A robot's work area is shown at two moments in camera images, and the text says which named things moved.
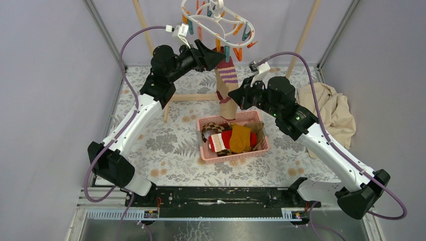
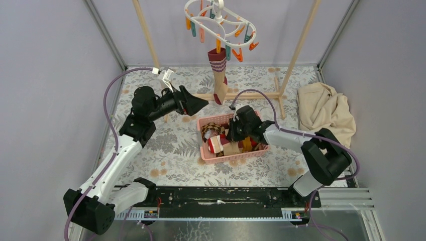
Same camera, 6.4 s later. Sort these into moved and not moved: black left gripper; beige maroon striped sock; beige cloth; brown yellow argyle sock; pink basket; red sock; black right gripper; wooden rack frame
Moved: beige maroon striped sock; black right gripper; black left gripper; red sock
Not moved: brown yellow argyle sock; pink basket; wooden rack frame; beige cloth
